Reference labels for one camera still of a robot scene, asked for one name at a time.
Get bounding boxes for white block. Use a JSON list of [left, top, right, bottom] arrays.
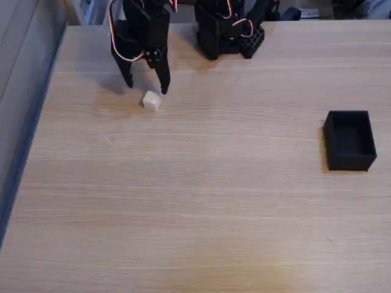
[[142, 90, 163, 112]]

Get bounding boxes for black open box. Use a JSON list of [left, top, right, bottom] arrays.
[[323, 110, 378, 172]]

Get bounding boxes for pale hanging cloths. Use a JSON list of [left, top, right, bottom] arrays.
[[81, 0, 123, 26]]

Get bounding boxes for dark blue object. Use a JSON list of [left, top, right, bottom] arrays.
[[280, 7, 302, 21]]

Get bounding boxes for white and red gripper cable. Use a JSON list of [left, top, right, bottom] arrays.
[[109, 0, 148, 62]]

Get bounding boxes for wooden post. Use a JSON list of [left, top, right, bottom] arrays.
[[59, 0, 82, 26]]

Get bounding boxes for white and red base cable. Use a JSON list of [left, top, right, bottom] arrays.
[[226, 0, 254, 38]]

